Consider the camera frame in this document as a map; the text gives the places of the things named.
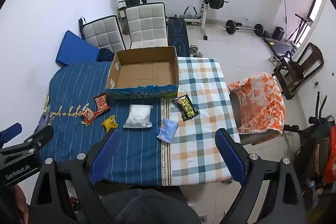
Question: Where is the dark blue knit cloth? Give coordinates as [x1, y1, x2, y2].
[97, 48, 116, 62]

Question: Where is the red floral snack packet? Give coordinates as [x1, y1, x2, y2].
[94, 93, 111, 113]

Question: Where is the black shoe wipes packet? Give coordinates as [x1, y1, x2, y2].
[172, 94, 198, 122]

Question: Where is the chair under towel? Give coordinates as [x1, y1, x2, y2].
[230, 93, 288, 146]

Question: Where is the large white quilted chair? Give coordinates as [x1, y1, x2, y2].
[125, 2, 168, 50]

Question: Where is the person's left hand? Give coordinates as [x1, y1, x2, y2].
[12, 185, 30, 224]

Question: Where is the black blue weight bench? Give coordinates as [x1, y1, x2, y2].
[167, 18, 190, 56]

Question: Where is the black speaker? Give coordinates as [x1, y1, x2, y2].
[272, 27, 285, 40]

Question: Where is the white clear plastic bag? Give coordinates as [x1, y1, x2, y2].
[123, 105, 153, 129]

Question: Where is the person's dark clothing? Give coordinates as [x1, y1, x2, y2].
[101, 186, 201, 224]

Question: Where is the cardboard box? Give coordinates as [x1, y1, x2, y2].
[105, 46, 179, 99]

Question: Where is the orange white towel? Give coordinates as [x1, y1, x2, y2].
[228, 72, 286, 135]

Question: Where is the small white quilted chair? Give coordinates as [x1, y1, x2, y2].
[79, 15, 126, 52]

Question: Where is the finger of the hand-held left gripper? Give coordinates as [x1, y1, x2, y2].
[0, 122, 23, 147]
[18, 125, 54, 155]

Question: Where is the black treadmill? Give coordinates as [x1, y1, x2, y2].
[264, 36, 297, 58]

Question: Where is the dark wooden chair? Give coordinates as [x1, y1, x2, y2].
[272, 42, 324, 100]

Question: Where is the black scooter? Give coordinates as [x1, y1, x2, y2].
[283, 91, 336, 188]

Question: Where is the orange cartoon snack packet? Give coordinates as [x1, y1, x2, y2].
[81, 105, 100, 125]

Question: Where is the chrome dumbbell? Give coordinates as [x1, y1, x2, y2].
[189, 45, 204, 58]

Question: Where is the blue foam mat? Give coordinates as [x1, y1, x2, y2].
[55, 30, 101, 66]

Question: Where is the blue key tag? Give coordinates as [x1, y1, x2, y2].
[39, 112, 51, 127]

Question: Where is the yellow crumpled packet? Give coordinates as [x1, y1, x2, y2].
[102, 115, 117, 132]

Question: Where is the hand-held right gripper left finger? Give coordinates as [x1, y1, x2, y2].
[29, 130, 121, 224]

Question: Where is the small barbell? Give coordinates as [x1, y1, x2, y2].
[224, 20, 264, 38]

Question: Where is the orange bag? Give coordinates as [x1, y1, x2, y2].
[323, 126, 336, 185]

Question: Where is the plaid blanket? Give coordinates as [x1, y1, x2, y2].
[168, 57, 240, 184]

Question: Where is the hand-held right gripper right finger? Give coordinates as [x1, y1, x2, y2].
[215, 128, 306, 224]

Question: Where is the blue tissue pack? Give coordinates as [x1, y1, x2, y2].
[156, 118, 179, 141]

